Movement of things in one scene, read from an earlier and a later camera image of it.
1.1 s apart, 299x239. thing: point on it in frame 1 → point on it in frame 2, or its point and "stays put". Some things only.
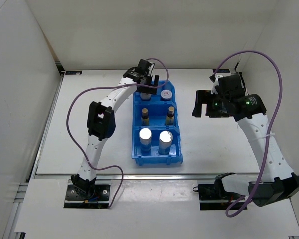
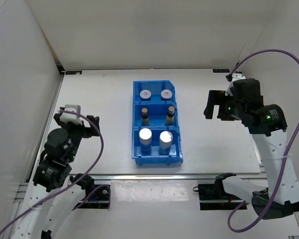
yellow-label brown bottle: [170, 116] stays put
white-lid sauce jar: [145, 96] stays put
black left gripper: [148, 89] → [66, 125]
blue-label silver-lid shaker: [166, 138] stays put
